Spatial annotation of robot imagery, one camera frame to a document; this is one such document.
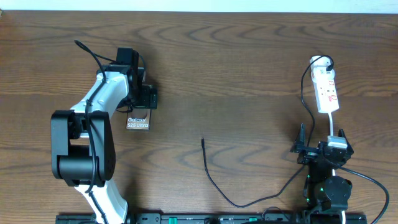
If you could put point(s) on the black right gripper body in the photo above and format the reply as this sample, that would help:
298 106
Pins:
307 155

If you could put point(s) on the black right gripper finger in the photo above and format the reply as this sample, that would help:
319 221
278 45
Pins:
342 134
300 139

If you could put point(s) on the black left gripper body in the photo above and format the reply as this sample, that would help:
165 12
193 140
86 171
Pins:
140 98

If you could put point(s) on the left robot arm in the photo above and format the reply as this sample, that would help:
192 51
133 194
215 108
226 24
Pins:
82 144

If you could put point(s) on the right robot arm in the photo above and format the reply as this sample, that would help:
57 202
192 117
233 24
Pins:
327 194

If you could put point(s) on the white power strip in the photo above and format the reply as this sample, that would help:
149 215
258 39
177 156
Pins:
325 90

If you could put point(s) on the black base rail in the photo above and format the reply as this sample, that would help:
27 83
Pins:
272 217

